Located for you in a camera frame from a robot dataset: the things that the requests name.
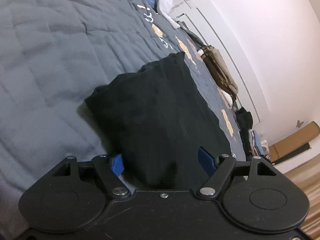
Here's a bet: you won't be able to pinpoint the black t-shirt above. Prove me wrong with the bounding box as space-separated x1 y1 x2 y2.
84 51 233 190

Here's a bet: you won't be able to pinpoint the stack of folded clothes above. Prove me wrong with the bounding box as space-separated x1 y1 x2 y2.
241 127 272 160

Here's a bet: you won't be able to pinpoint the grey printed quilt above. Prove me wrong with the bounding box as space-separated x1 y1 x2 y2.
0 0 248 230

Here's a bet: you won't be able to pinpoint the folded brown blanket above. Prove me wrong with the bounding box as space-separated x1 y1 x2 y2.
201 44 239 98

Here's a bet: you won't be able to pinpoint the black clothing heap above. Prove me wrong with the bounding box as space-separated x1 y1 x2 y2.
235 106 254 130

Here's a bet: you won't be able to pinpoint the white bed headboard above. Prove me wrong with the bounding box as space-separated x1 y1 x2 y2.
175 0 262 125

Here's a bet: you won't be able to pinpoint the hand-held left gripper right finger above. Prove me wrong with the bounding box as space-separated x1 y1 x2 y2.
196 146 278 199

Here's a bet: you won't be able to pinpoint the brown cardboard boxes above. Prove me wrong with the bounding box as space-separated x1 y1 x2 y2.
269 121 320 164

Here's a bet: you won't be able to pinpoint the beige curtain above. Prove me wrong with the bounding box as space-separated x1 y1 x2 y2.
280 162 320 230

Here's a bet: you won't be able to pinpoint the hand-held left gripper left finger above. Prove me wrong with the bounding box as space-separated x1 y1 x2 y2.
50 154 132 200

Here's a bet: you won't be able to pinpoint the white pillow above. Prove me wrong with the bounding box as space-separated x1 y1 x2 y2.
221 90 234 108

